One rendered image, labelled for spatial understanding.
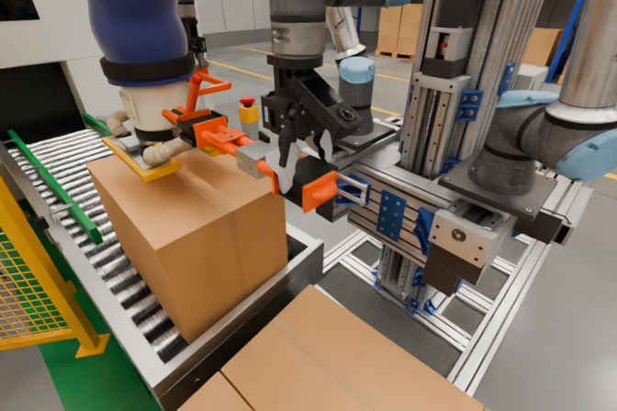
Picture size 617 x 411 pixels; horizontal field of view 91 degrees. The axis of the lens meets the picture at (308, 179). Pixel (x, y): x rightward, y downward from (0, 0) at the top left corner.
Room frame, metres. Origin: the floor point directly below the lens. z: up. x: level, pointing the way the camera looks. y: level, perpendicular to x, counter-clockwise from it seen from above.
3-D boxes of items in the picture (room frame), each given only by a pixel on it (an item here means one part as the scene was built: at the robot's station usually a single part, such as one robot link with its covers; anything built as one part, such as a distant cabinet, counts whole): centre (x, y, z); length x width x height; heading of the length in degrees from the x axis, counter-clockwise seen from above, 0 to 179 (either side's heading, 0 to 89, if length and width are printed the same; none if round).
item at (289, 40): (0.46, 0.02, 1.40); 0.08 x 0.08 x 0.05
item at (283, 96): (0.47, 0.02, 1.32); 0.09 x 0.08 x 0.12; 45
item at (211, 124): (0.69, 0.25, 1.18); 0.10 x 0.08 x 0.06; 135
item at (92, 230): (1.45, 1.51, 0.60); 1.60 x 0.11 x 0.09; 49
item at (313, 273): (0.65, 0.17, 0.48); 0.70 x 0.03 x 0.15; 139
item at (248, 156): (0.54, 0.10, 1.17); 0.07 x 0.07 x 0.04; 45
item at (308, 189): (0.44, 0.01, 1.18); 0.08 x 0.07 x 0.05; 45
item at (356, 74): (1.05, -0.16, 1.20); 0.13 x 0.12 x 0.14; 173
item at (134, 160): (0.80, 0.50, 1.07); 0.34 x 0.10 x 0.05; 45
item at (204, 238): (0.87, 0.43, 0.75); 0.60 x 0.40 x 0.40; 45
